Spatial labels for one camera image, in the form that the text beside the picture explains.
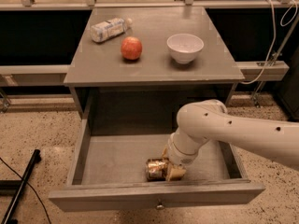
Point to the white bowl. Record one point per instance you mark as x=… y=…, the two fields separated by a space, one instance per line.
x=184 y=48

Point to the grey wooden cabinet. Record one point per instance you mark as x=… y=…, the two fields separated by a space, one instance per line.
x=101 y=65

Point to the red apple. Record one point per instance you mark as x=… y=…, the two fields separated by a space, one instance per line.
x=131 y=48

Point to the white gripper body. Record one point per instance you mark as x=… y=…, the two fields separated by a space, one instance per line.
x=181 y=157

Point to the open grey top drawer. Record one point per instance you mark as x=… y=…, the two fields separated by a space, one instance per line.
x=119 y=132

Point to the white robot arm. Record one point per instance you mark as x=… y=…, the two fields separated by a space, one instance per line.
x=202 y=122

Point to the metal railing frame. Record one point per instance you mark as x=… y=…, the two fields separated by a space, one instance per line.
x=39 y=38

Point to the orange soda can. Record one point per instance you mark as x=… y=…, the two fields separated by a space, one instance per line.
x=156 y=169

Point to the clear plastic water bottle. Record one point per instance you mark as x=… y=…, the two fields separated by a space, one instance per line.
x=105 y=30

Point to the metal drawer knob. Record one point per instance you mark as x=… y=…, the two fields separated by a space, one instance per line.
x=160 y=206

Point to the black tripod leg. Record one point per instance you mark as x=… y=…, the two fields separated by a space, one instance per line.
x=15 y=188

